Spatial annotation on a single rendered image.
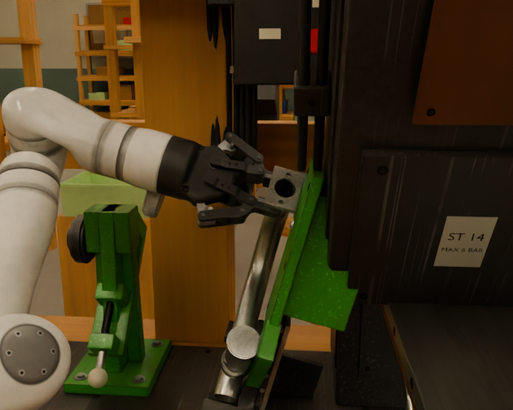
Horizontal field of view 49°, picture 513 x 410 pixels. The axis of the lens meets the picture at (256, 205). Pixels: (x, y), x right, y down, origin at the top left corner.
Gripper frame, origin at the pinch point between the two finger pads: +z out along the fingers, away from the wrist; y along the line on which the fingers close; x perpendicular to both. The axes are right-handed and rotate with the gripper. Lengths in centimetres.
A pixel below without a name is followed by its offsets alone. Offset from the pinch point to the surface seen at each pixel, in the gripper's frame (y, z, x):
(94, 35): 666, -403, 759
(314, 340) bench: -3.8, 14.7, 41.6
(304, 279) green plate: -11.8, 5.4, -4.9
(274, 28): 23.9, -6.3, -3.5
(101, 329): -16.1, -19.6, 25.2
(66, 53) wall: 636, -454, 795
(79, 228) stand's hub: -5.0, -26.2, 16.5
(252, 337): -17.9, 1.8, 0.3
